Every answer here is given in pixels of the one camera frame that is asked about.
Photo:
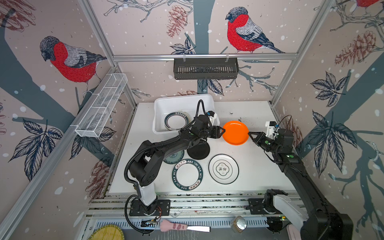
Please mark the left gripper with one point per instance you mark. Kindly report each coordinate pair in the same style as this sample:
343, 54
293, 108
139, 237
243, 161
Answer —
216, 131

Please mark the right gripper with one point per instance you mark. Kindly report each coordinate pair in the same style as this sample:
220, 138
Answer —
259, 139

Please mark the orange plate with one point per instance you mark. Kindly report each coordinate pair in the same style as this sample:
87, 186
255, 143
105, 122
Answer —
236, 133

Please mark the green red rim plate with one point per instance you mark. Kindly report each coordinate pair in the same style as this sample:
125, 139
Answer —
176, 120

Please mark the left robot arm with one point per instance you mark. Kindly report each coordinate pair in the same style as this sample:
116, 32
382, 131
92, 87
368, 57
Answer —
144, 166

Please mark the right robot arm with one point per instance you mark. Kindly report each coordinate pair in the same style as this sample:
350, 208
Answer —
320, 220

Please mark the white plastic bin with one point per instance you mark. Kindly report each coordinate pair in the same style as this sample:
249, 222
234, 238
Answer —
192, 105

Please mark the white plate black emblem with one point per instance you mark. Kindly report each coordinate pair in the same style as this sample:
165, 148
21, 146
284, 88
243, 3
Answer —
223, 169

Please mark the teal patterned small plate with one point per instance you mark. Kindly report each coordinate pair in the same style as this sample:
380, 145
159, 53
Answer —
175, 158

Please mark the green rim lettered plate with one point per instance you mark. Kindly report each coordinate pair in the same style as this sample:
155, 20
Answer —
187, 175

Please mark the black hanging shelf basket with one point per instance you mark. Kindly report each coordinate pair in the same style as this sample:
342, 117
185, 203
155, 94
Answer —
206, 69

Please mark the pink tray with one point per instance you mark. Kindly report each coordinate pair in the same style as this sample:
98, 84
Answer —
291, 230

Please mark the yellow woven mat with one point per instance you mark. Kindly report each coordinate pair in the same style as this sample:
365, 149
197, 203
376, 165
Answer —
108, 232

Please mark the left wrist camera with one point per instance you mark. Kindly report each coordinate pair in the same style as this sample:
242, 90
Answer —
212, 116

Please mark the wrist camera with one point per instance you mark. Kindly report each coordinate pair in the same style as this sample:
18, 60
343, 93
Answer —
272, 128
212, 116

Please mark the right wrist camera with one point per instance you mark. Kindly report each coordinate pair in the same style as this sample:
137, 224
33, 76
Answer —
272, 128

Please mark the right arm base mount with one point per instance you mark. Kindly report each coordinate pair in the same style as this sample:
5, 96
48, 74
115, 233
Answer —
258, 206

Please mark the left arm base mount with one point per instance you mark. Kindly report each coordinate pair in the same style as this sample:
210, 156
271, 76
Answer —
157, 208

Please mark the white wire mesh basket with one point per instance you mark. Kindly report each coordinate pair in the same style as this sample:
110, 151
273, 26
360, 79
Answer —
99, 112

